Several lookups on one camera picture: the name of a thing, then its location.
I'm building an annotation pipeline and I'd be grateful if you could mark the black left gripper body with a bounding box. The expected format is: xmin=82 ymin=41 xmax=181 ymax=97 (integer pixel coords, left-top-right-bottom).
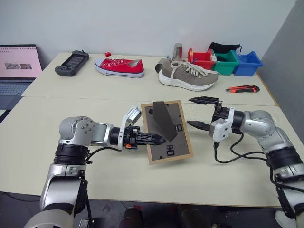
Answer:
xmin=122 ymin=126 xmax=143 ymax=151

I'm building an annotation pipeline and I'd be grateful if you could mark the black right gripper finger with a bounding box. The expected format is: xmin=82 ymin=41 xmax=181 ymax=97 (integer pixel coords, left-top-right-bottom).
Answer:
xmin=188 ymin=95 xmax=223 ymax=106
xmin=186 ymin=120 xmax=212 ymax=131

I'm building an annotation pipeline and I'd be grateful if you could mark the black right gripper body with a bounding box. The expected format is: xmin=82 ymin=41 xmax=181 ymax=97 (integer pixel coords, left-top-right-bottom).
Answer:
xmin=211 ymin=100 xmax=230 ymax=124

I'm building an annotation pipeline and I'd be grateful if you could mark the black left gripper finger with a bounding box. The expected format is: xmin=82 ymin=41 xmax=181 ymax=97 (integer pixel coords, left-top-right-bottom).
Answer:
xmin=138 ymin=139 xmax=164 ymax=146
xmin=138 ymin=132 xmax=167 ymax=143

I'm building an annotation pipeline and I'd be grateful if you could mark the wooden picture frame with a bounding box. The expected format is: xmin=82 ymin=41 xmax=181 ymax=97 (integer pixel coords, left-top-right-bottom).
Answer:
xmin=141 ymin=100 xmax=194 ymax=165

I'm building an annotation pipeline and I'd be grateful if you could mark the taupe sneaker with white sole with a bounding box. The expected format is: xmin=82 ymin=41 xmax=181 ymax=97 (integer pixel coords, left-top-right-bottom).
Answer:
xmin=158 ymin=59 xmax=219 ymax=92

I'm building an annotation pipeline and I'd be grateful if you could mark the orange black utility knife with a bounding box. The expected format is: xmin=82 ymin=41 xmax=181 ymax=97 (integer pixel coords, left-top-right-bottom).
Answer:
xmin=225 ymin=85 xmax=260 ymax=94

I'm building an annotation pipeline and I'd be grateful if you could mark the red plastic bin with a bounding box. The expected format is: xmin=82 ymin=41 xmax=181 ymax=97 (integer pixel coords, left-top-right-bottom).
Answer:
xmin=187 ymin=47 xmax=216 ymax=71

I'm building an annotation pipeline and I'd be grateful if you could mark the green plastic bin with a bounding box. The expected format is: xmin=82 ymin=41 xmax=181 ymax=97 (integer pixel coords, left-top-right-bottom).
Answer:
xmin=209 ymin=48 xmax=240 ymax=76

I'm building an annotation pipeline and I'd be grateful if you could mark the silver metal cylinder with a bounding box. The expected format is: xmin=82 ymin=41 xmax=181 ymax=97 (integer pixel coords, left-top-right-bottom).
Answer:
xmin=172 ymin=43 xmax=184 ymax=61

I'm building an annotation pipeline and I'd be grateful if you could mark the blue plastic bin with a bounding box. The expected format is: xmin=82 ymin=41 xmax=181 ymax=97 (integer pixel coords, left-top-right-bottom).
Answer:
xmin=234 ymin=50 xmax=264 ymax=77

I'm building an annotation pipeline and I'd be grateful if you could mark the silver tape roll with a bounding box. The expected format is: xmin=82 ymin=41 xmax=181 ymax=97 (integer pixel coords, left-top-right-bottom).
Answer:
xmin=155 ymin=59 xmax=167 ymax=73

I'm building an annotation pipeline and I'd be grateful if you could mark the red canvas sneaker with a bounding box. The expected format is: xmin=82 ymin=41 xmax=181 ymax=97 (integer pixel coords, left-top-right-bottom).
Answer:
xmin=94 ymin=58 xmax=145 ymax=79

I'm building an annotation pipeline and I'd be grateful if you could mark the dark rounded shape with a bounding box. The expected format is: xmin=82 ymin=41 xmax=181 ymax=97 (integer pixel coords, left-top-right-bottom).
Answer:
xmin=120 ymin=206 xmax=143 ymax=228

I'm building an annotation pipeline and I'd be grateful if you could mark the black handheld game console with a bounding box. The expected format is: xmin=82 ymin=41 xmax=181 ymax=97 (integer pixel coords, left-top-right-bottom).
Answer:
xmin=54 ymin=49 xmax=90 ymax=77

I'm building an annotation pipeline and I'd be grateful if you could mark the white rounded shape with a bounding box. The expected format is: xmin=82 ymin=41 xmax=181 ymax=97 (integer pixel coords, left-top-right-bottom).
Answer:
xmin=274 ymin=209 xmax=298 ymax=228

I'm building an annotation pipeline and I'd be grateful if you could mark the open laptop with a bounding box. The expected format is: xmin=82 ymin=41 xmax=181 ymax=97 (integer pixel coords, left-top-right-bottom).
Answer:
xmin=0 ymin=44 xmax=43 ymax=117

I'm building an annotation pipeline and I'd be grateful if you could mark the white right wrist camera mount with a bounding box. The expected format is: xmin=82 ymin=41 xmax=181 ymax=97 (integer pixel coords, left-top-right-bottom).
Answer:
xmin=209 ymin=106 xmax=236 ymax=143

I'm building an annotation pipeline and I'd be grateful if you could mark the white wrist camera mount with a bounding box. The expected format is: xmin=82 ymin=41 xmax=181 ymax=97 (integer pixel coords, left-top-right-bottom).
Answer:
xmin=209 ymin=106 xmax=236 ymax=143
xmin=118 ymin=106 xmax=143 ymax=152

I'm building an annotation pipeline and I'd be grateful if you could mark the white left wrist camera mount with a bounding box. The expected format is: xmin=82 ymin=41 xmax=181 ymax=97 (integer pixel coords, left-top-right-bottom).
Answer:
xmin=118 ymin=106 xmax=143 ymax=152

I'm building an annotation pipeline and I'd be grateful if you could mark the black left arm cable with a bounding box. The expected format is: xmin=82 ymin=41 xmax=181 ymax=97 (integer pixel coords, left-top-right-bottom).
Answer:
xmin=85 ymin=146 xmax=122 ymax=165

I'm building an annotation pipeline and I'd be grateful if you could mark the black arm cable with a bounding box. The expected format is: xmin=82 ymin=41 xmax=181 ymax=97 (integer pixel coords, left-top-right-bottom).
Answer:
xmin=85 ymin=146 xmax=122 ymax=165
xmin=213 ymin=131 xmax=269 ymax=164

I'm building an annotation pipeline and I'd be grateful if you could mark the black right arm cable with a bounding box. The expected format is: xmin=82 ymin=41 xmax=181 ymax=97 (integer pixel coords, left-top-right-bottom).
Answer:
xmin=213 ymin=131 xmax=269 ymax=164

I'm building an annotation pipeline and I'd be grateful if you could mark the black drawstring pouch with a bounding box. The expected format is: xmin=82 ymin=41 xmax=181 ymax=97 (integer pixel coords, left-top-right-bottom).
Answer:
xmin=208 ymin=42 xmax=242 ymax=54

